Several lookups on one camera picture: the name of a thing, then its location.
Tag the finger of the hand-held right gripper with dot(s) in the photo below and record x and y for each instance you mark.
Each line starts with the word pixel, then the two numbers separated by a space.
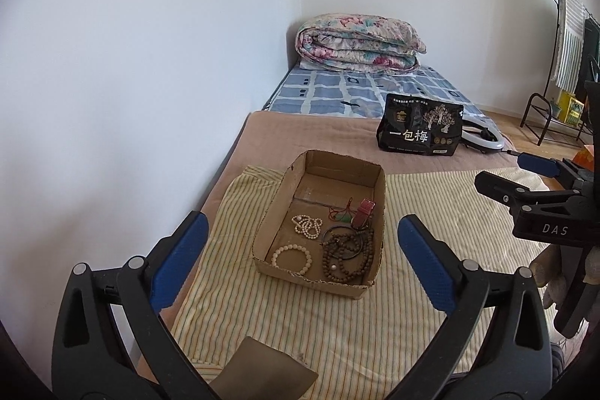
pixel 504 191
pixel 539 164

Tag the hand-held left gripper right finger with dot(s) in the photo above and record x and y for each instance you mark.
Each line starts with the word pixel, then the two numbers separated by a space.
pixel 429 264

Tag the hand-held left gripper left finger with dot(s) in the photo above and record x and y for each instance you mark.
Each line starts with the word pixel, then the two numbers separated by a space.
pixel 180 259

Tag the thin black bangle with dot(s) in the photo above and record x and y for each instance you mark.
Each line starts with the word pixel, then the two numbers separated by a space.
pixel 328 236

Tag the cardboard box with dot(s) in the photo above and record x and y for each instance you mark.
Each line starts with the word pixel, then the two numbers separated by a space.
pixel 328 217

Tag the person's right hand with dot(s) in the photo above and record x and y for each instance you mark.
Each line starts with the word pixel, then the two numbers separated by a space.
pixel 551 276

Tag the orange bag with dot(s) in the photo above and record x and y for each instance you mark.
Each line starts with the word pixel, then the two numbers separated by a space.
pixel 583 156

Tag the black metal rack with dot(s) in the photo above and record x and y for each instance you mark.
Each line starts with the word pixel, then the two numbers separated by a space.
pixel 539 109

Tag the yellow box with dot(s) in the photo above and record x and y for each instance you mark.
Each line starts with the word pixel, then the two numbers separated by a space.
pixel 569 109

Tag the yellow striped cloth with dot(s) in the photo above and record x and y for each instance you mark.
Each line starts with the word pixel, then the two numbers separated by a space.
pixel 375 334

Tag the black snack bag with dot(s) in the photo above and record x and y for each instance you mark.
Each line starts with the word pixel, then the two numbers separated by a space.
pixel 417 128

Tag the striped hanging towel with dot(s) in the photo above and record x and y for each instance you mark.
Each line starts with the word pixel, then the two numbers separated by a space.
pixel 568 44

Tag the dark hanging garment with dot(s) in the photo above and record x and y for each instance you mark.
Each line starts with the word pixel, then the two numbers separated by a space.
pixel 591 48

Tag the brown cardboard piece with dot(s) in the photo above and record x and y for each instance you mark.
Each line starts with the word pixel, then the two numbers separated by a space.
pixel 262 369

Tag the blue checked bed sheet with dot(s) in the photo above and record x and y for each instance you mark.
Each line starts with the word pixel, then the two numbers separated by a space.
pixel 328 93

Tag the folded floral quilt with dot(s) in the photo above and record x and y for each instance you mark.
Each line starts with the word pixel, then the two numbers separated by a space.
pixel 356 39

